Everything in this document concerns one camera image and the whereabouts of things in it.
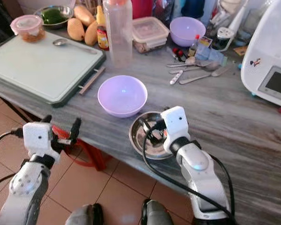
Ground small red capped bottle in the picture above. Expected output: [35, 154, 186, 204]
[189, 34, 201, 59]

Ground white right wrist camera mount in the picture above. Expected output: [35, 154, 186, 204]
[160, 106, 191, 156]

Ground purple plastic bowl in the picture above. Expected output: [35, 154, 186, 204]
[97, 75, 148, 118]
[169, 16, 207, 48]

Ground large steel spoon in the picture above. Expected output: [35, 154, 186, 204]
[52, 38, 98, 55]

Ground small brown card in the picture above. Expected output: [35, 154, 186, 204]
[234, 45, 249, 56]

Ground yellow capped sauce bottle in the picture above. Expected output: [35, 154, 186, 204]
[96, 5, 110, 51]

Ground round steel dish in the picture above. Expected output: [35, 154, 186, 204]
[128, 111, 174, 160]

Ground pale green cutting board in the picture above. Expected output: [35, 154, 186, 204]
[0, 32, 107, 109]

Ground blue plastic packet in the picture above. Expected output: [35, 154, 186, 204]
[195, 37, 228, 66]

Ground clear jug with pink lid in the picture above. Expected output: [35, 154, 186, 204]
[104, 0, 134, 67]

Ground grey robot right leg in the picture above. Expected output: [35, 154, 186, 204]
[141, 199, 175, 225]

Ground long white utensil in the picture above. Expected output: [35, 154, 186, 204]
[219, 0, 251, 42]

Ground white handled utensil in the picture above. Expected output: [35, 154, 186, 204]
[169, 69, 184, 86]

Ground white kitchen appliance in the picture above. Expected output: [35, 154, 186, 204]
[240, 0, 281, 110]

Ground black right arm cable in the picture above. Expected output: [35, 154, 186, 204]
[141, 121, 236, 224]

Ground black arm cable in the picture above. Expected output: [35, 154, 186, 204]
[141, 121, 236, 224]
[0, 127, 25, 195]

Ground pink lidded food container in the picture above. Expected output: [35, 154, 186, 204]
[10, 15, 44, 44]

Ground small black red tool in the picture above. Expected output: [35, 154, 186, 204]
[169, 46, 187, 61]

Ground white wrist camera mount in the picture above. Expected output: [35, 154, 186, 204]
[160, 106, 191, 156]
[22, 121, 62, 163]

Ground yellow mango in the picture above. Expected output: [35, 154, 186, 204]
[67, 17, 86, 42]
[84, 21, 102, 46]
[72, 4, 96, 28]

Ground steel bowl with greens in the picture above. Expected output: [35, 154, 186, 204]
[32, 5, 74, 27]

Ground steel fork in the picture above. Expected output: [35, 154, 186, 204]
[179, 65, 233, 85]

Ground red plastic stool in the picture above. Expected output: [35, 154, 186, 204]
[51, 126, 109, 172]

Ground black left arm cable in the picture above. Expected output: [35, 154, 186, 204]
[0, 127, 25, 195]

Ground dark blue container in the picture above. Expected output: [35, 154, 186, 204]
[181, 0, 206, 19]

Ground glass shaker jar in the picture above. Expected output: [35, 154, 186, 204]
[214, 27, 234, 51]

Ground steel table spoon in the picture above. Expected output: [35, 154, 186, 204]
[169, 62, 222, 75]
[166, 59, 214, 68]

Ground red container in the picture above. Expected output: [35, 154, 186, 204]
[131, 0, 153, 19]

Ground grey wooden table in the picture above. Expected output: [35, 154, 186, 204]
[0, 0, 281, 225]

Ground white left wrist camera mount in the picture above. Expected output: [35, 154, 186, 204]
[22, 121, 62, 163]

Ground clear lidded food box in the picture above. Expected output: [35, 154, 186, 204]
[132, 16, 170, 53]

